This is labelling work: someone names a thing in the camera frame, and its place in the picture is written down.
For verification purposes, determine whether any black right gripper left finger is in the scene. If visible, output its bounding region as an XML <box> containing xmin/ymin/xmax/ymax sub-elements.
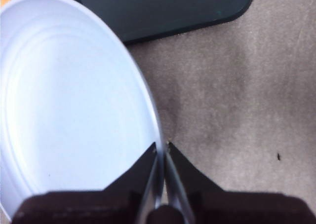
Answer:
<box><xmin>11</xmin><ymin>142</ymin><xmax>159</xmax><ymax>224</ymax></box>

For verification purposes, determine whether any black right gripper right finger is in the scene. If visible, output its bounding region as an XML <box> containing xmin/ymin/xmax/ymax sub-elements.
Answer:
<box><xmin>165</xmin><ymin>141</ymin><xmax>316</xmax><ymax>224</ymax></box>

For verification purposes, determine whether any round blue plate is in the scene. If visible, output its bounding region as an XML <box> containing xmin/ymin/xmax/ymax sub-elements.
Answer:
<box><xmin>0</xmin><ymin>0</ymin><xmax>166</xmax><ymax>222</ymax></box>

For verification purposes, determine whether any black rectangular tray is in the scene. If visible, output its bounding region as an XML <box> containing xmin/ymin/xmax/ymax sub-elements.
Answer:
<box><xmin>60</xmin><ymin>0</ymin><xmax>254</xmax><ymax>45</ymax></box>

